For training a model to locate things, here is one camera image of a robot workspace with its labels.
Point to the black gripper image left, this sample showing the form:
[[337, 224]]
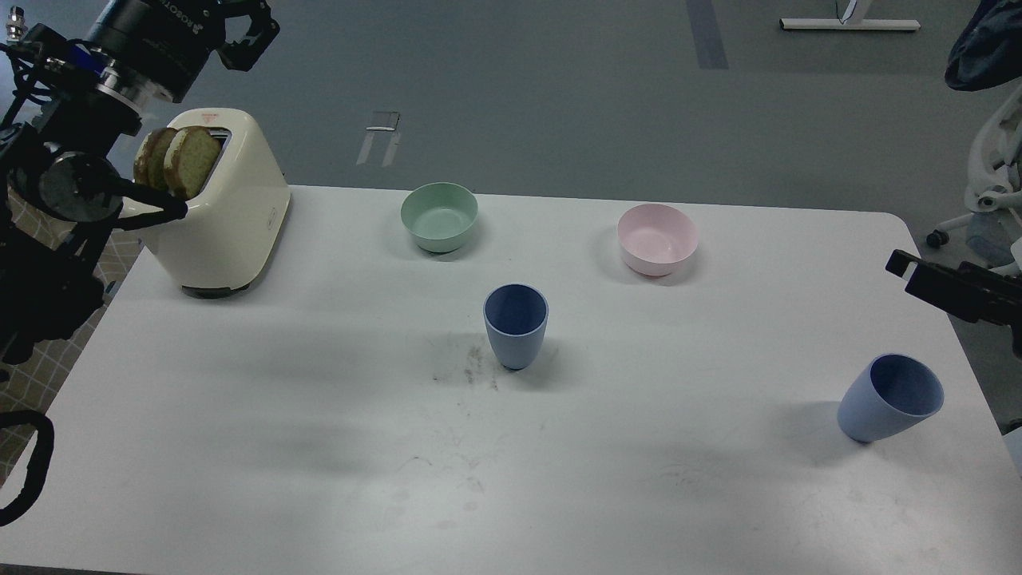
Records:
[[169, 42]]

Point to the blue cup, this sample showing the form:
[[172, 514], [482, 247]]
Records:
[[515, 318], [892, 394]]

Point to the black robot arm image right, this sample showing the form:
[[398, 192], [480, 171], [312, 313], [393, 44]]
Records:
[[972, 294]]

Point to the toast slice front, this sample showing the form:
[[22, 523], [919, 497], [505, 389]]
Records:
[[191, 155]]

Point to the toast slice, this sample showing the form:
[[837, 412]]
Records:
[[191, 155], [148, 166]]

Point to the toast slice rear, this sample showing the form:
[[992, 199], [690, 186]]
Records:
[[148, 166]]

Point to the cream white toaster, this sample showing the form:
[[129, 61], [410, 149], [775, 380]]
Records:
[[231, 227]]

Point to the green bowl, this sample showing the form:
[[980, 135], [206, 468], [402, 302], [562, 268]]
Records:
[[440, 217]]

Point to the checkered cloth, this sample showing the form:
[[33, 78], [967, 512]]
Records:
[[35, 384]]

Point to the pink bowl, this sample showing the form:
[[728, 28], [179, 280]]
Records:
[[656, 240]]

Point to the white desk leg base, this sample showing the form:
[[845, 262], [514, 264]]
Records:
[[853, 17]]

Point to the dark blue jacket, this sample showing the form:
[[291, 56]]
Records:
[[987, 54]]

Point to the white office chair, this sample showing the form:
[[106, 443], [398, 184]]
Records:
[[992, 194]]

